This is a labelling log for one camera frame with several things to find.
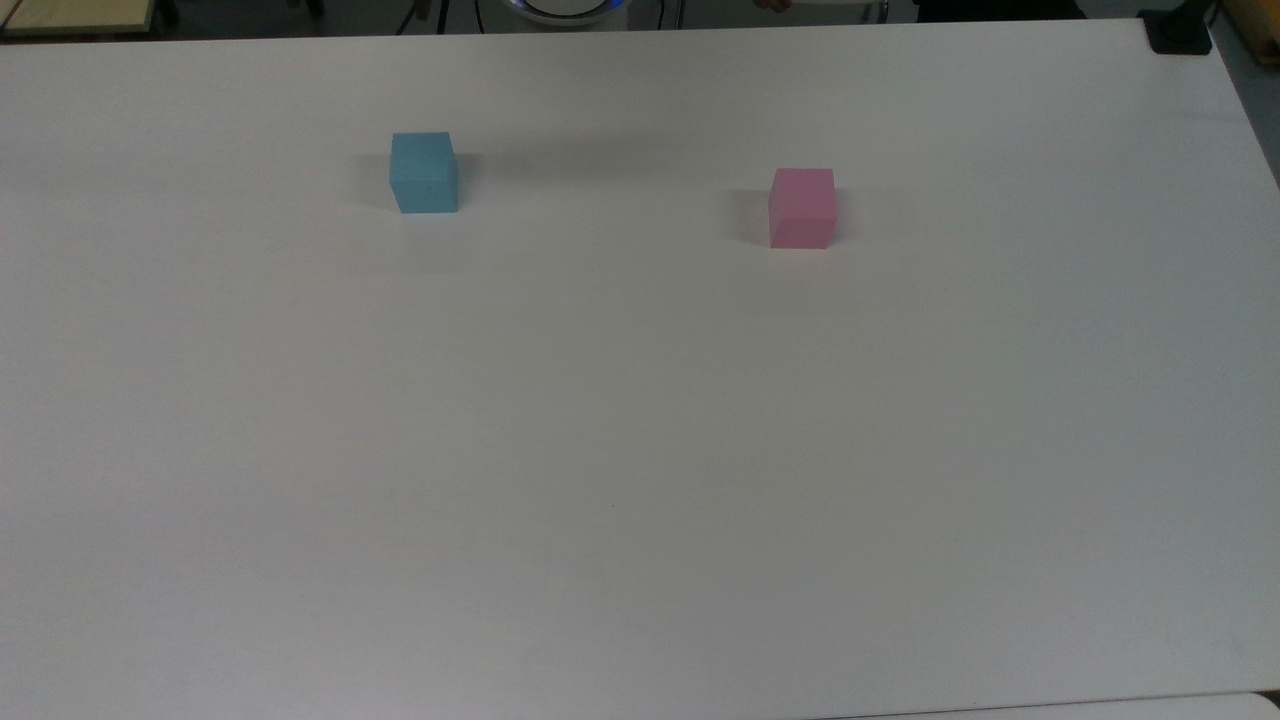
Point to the blue cube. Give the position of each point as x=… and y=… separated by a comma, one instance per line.
x=425, y=175

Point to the black table clamp mount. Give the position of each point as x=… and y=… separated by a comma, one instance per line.
x=1180, y=35

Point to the light wooden board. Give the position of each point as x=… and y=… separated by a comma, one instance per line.
x=70, y=15

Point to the pink cube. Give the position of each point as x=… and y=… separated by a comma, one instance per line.
x=800, y=210

